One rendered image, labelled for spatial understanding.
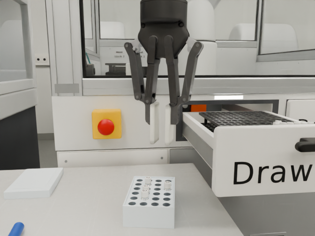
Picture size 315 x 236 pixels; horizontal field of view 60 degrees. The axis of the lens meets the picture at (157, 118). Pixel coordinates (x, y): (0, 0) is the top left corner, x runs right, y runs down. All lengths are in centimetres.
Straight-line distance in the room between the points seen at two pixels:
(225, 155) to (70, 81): 46
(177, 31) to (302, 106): 51
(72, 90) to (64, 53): 9
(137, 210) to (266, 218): 56
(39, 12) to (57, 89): 344
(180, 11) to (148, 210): 31
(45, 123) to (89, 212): 367
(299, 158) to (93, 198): 38
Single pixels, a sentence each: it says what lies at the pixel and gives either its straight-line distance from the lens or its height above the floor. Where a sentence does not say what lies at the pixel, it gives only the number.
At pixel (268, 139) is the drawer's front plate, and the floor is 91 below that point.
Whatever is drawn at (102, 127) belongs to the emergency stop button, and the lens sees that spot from 67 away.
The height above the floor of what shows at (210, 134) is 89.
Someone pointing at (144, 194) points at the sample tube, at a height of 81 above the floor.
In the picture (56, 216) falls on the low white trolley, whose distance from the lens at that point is 54.
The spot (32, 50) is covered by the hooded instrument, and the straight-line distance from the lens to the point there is 172.
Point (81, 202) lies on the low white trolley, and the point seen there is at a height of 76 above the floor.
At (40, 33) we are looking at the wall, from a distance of 412.
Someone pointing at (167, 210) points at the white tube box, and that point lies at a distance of 46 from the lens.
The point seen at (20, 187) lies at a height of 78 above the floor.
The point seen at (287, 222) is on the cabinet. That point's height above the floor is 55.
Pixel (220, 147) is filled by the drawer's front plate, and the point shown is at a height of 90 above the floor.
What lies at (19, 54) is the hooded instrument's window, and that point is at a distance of 160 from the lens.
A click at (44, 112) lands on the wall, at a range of 415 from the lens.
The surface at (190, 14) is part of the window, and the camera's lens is 77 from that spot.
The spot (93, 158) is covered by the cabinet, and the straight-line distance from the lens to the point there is 77.
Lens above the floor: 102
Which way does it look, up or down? 10 degrees down
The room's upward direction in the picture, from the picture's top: straight up
